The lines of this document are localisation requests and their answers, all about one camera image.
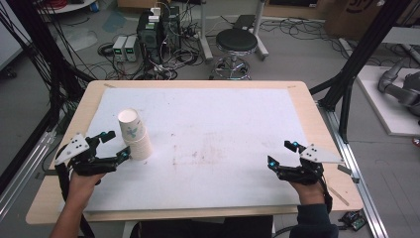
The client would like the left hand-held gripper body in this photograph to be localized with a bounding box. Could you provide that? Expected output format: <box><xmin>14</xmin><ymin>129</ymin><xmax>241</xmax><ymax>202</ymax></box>
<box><xmin>53</xmin><ymin>133</ymin><xmax>119</xmax><ymax>177</ymax></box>

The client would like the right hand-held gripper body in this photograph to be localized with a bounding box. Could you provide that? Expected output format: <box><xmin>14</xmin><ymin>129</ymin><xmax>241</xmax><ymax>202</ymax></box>
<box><xmin>276</xmin><ymin>143</ymin><xmax>345</xmax><ymax>186</ymax></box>

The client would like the stack of plain paper cups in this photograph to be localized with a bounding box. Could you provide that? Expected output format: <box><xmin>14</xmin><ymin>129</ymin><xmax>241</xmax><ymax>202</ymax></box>
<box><xmin>123</xmin><ymin>131</ymin><xmax>154</xmax><ymax>162</ymax></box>

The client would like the green print paper cup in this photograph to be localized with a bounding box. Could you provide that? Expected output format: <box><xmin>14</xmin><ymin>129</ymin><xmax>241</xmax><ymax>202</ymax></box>
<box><xmin>117</xmin><ymin>108</ymin><xmax>147</xmax><ymax>142</ymax></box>

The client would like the person's left hand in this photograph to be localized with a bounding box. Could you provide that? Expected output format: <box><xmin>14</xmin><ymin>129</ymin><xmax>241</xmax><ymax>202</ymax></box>
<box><xmin>65</xmin><ymin>171</ymin><xmax>107</xmax><ymax>212</ymax></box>

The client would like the person's right hand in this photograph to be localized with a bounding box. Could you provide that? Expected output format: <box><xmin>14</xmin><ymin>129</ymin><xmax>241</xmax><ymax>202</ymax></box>
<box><xmin>288</xmin><ymin>178</ymin><xmax>327</xmax><ymax>207</ymax></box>

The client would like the thin wooden stick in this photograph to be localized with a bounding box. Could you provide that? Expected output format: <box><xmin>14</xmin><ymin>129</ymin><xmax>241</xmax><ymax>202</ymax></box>
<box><xmin>326</xmin><ymin>185</ymin><xmax>351</xmax><ymax>207</ymax></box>

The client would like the white table mat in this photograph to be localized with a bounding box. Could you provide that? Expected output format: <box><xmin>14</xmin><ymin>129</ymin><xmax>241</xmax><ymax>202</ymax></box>
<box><xmin>83</xmin><ymin>86</ymin><xmax>310</xmax><ymax>213</ymax></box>

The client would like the green circuit board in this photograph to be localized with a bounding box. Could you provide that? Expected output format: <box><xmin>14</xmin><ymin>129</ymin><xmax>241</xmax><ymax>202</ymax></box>
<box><xmin>339</xmin><ymin>210</ymin><xmax>368</xmax><ymax>232</ymax></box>

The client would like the grey bench power supply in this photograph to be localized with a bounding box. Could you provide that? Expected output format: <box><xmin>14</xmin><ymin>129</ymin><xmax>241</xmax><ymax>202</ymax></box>
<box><xmin>112</xmin><ymin>35</ymin><xmax>129</xmax><ymax>62</ymax></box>
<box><xmin>124</xmin><ymin>35</ymin><xmax>140</xmax><ymax>63</ymax></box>

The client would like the white board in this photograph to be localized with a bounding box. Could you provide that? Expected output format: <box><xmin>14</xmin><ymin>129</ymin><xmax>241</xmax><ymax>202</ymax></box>
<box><xmin>356</xmin><ymin>64</ymin><xmax>420</xmax><ymax>137</ymax></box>

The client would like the person's dark lap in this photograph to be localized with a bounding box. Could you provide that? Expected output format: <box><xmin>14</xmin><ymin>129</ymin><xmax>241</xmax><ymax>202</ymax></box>
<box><xmin>130</xmin><ymin>215</ymin><xmax>274</xmax><ymax>238</ymax></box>

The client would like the black computer tower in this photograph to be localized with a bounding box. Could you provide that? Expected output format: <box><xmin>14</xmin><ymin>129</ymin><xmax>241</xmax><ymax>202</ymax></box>
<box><xmin>136</xmin><ymin>11</ymin><xmax>163</xmax><ymax>64</ymax></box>

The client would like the white stand leg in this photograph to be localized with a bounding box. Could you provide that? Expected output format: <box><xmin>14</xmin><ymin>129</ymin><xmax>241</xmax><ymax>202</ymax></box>
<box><xmin>197</xmin><ymin>0</ymin><xmax>215</xmax><ymax>64</ymax></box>
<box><xmin>251</xmin><ymin>0</ymin><xmax>269</xmax><ymax>61</ymax></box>

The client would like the black round stool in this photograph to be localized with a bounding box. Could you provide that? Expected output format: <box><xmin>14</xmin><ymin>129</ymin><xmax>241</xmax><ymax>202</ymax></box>
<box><xmin>209</xmin><ymin>28</ymin><xmax>259</xmax><ymax>80</ymax></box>

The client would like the cardboard box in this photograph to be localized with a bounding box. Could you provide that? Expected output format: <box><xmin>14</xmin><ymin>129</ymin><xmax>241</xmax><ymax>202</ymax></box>
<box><xmin>324</xmin><ymin>0</ymin><xmax>412</xmax><ymax>42</ymax></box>

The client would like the grey metal bracket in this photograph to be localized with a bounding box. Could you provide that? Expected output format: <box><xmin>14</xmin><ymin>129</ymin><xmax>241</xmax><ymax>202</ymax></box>
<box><xmin>337</xmin><ymin>164</ymin><xmax>361</xmax><ymax>184</ymax></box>

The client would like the aluminium rail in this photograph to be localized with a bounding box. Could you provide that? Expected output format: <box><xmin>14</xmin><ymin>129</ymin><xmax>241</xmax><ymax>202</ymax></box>
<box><xmin>317</xmin><ymin>103</ymin><xmax>390</xmax><ymax>238</ymax></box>
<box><xmin>0</xmin><ymin>130</ymin><xmax>57</xmax><ymax>220</ymax></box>

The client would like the black frame post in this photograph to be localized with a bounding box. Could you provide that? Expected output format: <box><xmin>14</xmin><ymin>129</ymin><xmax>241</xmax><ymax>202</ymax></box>
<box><xmin>6</xmin><ymin>0</ymin><xmax>95</xmax><ymax>133</ymax></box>
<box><xmin>309</xmin><ymin>0</ymin><xmax>412</xmax><ymax>144</ymax></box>

